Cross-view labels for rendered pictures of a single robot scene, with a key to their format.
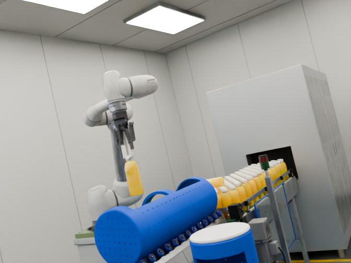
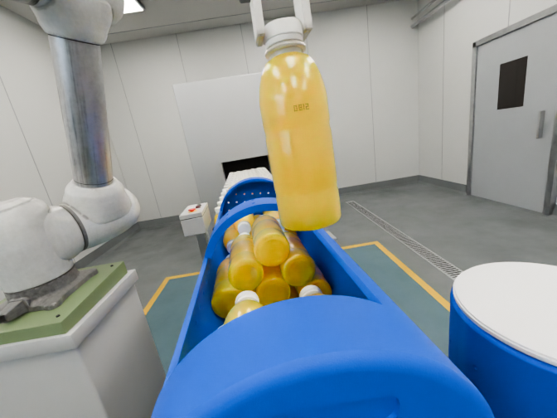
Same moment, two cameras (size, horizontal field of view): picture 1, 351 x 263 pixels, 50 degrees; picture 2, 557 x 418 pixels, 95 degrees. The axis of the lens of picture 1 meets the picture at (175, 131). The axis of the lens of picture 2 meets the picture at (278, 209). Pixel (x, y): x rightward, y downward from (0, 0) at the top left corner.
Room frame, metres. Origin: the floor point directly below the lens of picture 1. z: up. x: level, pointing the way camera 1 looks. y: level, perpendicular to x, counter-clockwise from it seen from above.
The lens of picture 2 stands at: (1.70, 0.45, 1.36)
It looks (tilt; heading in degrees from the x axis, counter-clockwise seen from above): 15 degrees down; 325
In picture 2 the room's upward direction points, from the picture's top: 9 degrees counter-clockwise
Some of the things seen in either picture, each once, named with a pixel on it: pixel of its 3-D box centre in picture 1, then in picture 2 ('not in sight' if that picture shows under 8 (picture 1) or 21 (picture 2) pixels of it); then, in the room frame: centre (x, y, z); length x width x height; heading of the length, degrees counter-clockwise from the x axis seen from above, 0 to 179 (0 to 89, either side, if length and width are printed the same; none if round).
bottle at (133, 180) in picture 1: (133, 176); (298, 140); (1.91, 0.26, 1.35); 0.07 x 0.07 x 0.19
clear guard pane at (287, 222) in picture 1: (277, 223); not in sight; (3.01, -0.62, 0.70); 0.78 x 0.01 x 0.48; 150
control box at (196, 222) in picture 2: not in sight; (196, 218); (2.91, 0.08, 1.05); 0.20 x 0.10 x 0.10; 150
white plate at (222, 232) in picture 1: (219, 232); (555, 305); (1.73, -0.09, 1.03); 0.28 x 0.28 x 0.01
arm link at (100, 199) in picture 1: (100, 201); (27, 238); (2.64, 0.62, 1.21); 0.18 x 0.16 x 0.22; 116
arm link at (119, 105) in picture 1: (117, 106); not in sight; (1.92, 0.26, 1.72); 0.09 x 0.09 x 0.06
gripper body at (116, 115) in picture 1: (120, 120); not in sight; (1.91, 0.26, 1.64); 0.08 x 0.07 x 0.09; 60
